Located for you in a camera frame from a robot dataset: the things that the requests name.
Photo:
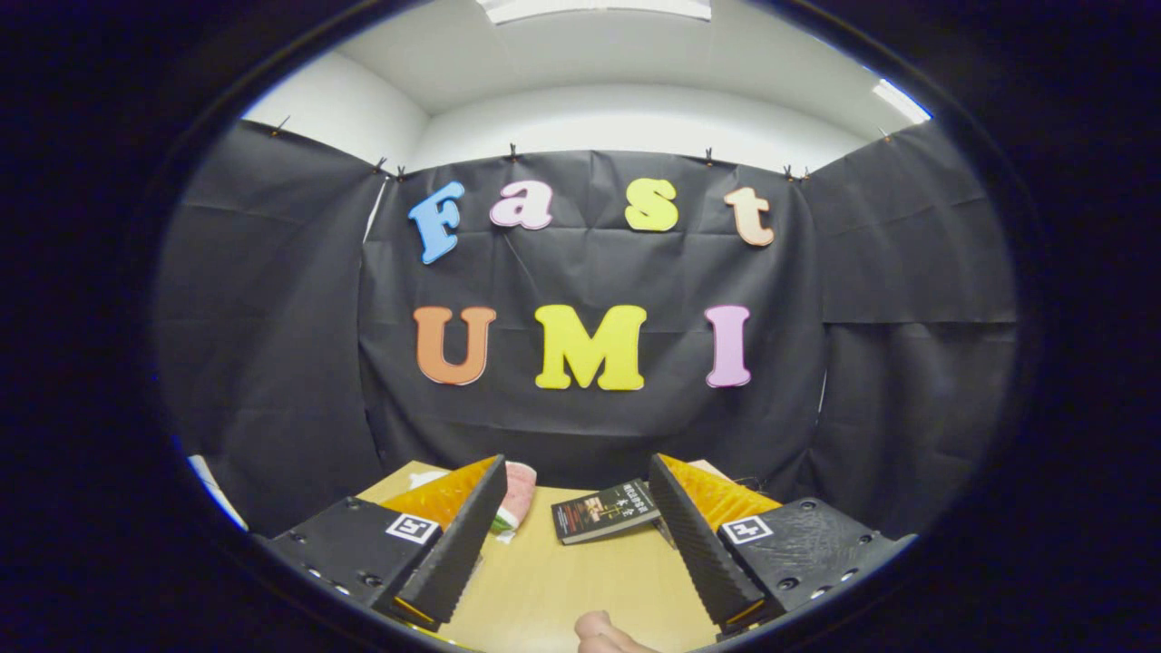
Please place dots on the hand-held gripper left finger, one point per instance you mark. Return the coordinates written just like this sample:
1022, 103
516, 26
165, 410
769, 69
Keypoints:
463, 553

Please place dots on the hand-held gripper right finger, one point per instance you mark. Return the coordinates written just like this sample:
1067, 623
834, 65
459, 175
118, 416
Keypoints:
698, 553

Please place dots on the watermelon slice plush toy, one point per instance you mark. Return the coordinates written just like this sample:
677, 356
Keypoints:
519, 494

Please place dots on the beige cover book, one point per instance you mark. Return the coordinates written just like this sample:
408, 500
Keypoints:
709, 467

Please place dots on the black cover book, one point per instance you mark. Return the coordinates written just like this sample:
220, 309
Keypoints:
599, 512

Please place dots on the small ceiling light panel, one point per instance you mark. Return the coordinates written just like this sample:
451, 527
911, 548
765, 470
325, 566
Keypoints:
900, 100

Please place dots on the long ceiling light panel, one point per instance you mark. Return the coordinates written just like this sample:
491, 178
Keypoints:
590, 7

